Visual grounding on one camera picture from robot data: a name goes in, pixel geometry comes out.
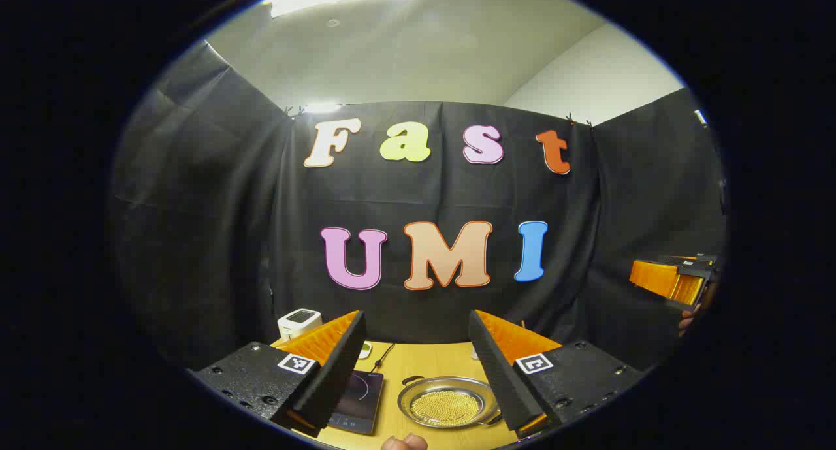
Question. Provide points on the black induction cooktop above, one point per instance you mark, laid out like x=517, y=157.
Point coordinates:
x=359, y=398

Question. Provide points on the white boxy kitchen appliance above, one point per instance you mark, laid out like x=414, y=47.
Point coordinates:
x=299, y=322

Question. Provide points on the pile of yellow soybeans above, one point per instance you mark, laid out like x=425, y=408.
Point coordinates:
x=444, y=407

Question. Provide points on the white divided bean tray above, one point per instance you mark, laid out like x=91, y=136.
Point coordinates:
x=364, y=349

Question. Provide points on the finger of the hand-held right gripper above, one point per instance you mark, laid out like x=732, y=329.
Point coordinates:
x=653, y=277
x=689, y=290

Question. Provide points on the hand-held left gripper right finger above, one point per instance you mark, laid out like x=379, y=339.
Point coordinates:
x=503, y=385

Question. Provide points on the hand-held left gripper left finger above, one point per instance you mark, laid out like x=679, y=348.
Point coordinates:
x=333, y=385

